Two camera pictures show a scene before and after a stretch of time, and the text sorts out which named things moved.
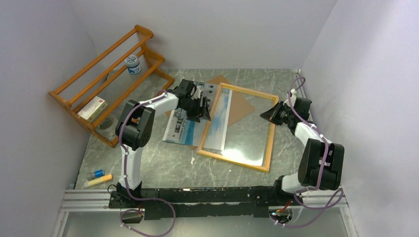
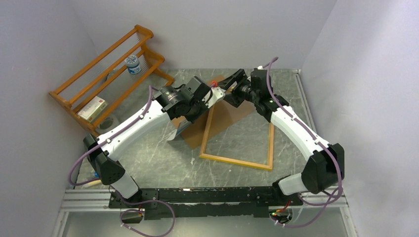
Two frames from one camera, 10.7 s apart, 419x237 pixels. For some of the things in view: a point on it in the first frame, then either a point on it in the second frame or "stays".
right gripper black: x=272 y=115 -> x=237 y=77
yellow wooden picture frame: x=201 y=151 stays
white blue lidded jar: x=133 y=64 stays
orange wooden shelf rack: x=128 y=71 stays
